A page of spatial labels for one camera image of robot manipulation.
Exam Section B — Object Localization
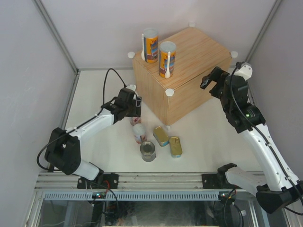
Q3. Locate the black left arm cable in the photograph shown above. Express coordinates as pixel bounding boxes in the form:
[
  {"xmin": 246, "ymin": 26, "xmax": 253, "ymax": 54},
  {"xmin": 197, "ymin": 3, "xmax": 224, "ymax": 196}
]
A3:
[{"xmin": 36, "ymin": 68, "xmax": 127, "ymax": 171}]

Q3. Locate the black base bracket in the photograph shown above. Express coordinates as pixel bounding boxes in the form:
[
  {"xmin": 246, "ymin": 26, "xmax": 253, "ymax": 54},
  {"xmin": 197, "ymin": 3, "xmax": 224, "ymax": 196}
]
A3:
[
  {"xmin": 77, "ymin": 173, "xmax": 119, "ymax": 190},
  {"xmin": 201, "ymin": 173, "xmax": 228, "ymax": 189}
]

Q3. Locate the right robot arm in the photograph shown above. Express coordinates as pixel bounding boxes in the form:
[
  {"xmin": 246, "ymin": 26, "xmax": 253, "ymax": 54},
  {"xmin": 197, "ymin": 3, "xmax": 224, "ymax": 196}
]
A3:
[{"xmin": 200, "ymin": 62, "xmax": 303, "ymax": 214}]

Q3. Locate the black right base bracket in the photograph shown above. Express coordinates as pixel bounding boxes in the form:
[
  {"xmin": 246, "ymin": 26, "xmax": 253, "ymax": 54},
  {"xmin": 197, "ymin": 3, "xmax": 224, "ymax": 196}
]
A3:
[{"xmin": 201, "ymin": 173, "xmax": 228, "ymax": 189}]

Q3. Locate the teal rectangular tin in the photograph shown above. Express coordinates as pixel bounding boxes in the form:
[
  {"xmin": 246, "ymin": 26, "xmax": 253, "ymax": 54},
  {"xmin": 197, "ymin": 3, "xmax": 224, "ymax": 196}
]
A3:
[{"xmin": 153, "ymin": 126, "xmax": 169, "ymax": 147}]

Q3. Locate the orange can with white spoon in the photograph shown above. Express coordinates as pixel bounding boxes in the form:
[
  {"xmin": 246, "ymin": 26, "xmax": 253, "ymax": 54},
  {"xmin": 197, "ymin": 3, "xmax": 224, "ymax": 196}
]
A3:
[{"xmin": 159, "ymin": 41, "xmax": 177, "ymax": 79}]

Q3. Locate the wooden box counter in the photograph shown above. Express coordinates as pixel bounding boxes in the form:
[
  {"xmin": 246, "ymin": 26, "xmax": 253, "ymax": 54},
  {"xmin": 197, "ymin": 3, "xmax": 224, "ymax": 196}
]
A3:
[{"xmin": 133, "ymin": 27, "xmax": 232, "ymax": 125}]

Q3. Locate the aluminium frame rail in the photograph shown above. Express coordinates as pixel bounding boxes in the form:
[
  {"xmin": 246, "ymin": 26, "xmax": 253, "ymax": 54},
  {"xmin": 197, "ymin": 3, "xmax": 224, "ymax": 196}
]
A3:
[{"xmin": 35, "ymin": 172, "xmax": 213, "ymax": 191}]

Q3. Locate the grey perforated cable tray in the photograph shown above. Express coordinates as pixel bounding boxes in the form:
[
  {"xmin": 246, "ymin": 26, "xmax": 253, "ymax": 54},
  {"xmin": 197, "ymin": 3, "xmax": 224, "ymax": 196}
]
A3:
[{"xmin": 44, "ymin": 191, "xmax": 219, "ymax": 201}]

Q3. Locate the white red can near front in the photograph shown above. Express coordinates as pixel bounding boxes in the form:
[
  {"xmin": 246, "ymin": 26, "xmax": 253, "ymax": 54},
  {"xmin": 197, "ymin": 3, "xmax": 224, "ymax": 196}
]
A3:
[{"xmin": 133, "ymin": 123, "xmax": 147, "ymax": 144}]

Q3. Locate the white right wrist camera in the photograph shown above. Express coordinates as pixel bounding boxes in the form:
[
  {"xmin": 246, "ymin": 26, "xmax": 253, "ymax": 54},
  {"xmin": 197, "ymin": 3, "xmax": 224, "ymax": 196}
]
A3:
[{"xmin": 234, "ymin": 62, "xmax": 253, "ymax": 81}]

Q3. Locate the orange tall can with spoon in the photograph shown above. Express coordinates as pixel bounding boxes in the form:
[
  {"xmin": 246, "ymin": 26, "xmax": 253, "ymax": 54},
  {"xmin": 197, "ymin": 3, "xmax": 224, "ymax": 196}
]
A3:
[{"xmin": 141, "ymin": 28, "xmax": 159, "ymax": 63}]

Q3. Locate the blue rectangular spam tin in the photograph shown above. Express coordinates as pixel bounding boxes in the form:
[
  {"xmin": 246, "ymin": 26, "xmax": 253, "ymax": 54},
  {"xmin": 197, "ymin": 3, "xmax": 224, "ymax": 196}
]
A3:
[{"xmin": 169, "ymin": 136, "xmax": 183, "ymax": 158}]

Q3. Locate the silver round tin can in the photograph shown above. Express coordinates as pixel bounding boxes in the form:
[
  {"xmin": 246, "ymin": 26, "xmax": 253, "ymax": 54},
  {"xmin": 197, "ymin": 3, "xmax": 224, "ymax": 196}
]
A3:
[{"xmin": 140, "ymin": 141, "xmax": 156, "ymax": 162}]

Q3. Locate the black left base bracket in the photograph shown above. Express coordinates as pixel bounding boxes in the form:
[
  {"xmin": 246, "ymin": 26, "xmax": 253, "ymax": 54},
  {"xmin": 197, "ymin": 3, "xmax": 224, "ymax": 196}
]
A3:
[{"xmin": 77, "ymin": 173, "xmax": 119, "ymax": 190}]

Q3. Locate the white red tall can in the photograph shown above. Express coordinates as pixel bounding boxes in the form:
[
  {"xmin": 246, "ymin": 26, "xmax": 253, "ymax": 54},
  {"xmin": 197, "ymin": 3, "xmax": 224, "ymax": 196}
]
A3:
[{"xmin": 130, "ymin": 117, "xmax": 142, "ymax": 126}]

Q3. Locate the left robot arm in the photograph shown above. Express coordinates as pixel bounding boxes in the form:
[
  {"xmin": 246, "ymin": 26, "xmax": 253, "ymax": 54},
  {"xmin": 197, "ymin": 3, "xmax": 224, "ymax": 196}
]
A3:
[{"xmin": 44, "ymin": 87, "xmax": 142, "ymax": 189}]

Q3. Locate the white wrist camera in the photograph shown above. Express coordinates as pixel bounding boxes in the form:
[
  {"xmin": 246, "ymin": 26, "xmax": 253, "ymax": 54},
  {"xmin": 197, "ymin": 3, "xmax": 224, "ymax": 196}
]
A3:
[
  {"xmin": 234, "ymin": 62, "xmax": 253, "ymax": 81},
  {"xmin": 126, "ymin": 84, "xmax": 136, "ymax": 93}
]

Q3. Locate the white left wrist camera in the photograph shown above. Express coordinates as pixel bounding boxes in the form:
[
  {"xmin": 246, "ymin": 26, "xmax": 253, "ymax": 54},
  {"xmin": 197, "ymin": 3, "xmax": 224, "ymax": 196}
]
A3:
[{"xmin": 126, "ymin": 84, "xmax": 136, "ymax": 93}]

